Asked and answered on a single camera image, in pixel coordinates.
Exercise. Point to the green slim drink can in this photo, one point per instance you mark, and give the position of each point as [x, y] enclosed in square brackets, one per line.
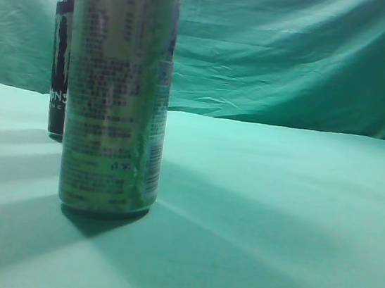
[121, 67]

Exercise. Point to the green table cloth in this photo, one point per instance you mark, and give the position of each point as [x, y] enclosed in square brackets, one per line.
[240, 205]

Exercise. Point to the green backdrop cloth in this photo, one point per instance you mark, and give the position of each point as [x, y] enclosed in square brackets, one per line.
[309, 64]

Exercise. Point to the black Monster energy can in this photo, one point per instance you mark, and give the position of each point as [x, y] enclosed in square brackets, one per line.
[60, 67]

